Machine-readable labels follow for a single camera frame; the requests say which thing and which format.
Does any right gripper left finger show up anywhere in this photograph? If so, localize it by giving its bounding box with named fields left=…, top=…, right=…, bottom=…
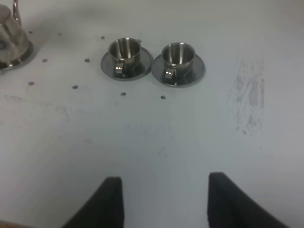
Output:
left=63, top=177, right=124, bottom=228

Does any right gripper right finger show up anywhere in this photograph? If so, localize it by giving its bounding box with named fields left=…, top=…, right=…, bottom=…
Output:
left=207, top=172, right=287, bottom=228

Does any stainless steel teapot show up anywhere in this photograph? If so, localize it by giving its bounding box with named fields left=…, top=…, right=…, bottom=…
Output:
left=0, top=0, right=30, bottom=62

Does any round steel teapot coaster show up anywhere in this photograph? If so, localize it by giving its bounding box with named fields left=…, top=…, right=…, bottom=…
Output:
left=0, top=41, right=34, bottom=70

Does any right steel saucer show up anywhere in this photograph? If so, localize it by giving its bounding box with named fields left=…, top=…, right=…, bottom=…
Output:
left=151, top=55, right=206, bottom=87

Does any steel saucer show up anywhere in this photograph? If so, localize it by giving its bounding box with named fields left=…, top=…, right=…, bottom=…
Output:
left=101, top=48, right=153, bottom=81
left=151, top=55, right=206, bottom=87

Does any left steel saucer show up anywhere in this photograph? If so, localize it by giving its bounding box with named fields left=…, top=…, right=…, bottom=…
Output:
left=101, top=48, right=153, bottom=81

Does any left steel teacup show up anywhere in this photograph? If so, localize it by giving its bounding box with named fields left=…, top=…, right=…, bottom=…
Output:
left=108, top=38, right=142, bottom=78

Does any steel teacup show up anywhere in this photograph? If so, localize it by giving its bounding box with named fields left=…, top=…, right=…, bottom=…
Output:
left=108, top=38, right=142, bottom=78
left=161, top=42, right=196, bottom=85

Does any right steel teacup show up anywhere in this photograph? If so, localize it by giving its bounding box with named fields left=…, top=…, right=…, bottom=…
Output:
left=161, top=42, right=196, bottom=85

